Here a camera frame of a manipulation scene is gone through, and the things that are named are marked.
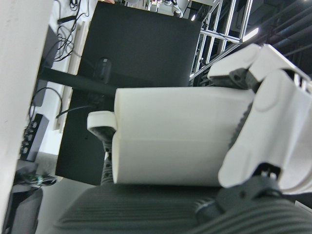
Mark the right robot hand grey white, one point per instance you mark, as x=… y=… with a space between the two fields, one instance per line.
x=151 y=207

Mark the white plastic cup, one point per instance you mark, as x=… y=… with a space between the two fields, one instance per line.
x=170 y=136

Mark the black computer tower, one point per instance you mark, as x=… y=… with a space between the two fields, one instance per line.
x=22 y=212

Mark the black power strip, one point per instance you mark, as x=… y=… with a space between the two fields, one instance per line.
x=36 y=136

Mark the black computer monitor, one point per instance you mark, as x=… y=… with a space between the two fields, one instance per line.
x=141 y=48

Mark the aluminium profile frame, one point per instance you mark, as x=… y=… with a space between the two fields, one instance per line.
x=220 y=36

